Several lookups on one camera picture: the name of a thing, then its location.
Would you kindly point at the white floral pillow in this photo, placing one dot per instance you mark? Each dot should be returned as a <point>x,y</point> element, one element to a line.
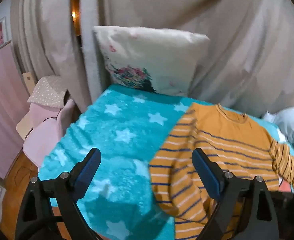
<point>152,55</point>

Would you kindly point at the light wooden board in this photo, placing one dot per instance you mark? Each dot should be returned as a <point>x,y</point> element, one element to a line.
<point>28,82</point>

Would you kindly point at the beige curtain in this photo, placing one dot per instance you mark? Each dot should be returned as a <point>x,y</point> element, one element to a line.
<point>211,10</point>

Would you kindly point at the polka dot cushion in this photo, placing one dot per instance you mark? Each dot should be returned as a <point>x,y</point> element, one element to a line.
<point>47,91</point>

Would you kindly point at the orange striped shirt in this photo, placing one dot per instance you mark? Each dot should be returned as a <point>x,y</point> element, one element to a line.
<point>224,135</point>

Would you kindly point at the pink chair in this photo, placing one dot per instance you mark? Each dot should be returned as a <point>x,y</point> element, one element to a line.
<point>44,140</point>

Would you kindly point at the turquoise star-print blanket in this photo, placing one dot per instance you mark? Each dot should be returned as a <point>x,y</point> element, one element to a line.
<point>117,135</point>

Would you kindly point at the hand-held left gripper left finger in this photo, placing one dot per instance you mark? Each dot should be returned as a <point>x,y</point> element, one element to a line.
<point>87,172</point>

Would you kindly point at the pink wardrobe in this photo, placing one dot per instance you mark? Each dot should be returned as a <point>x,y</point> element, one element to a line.
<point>2,105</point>

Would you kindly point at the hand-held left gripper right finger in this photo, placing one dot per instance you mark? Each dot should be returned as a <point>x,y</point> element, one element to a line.
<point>206,175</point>

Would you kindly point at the pale blue plush toy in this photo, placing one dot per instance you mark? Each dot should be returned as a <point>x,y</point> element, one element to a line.
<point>291,127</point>

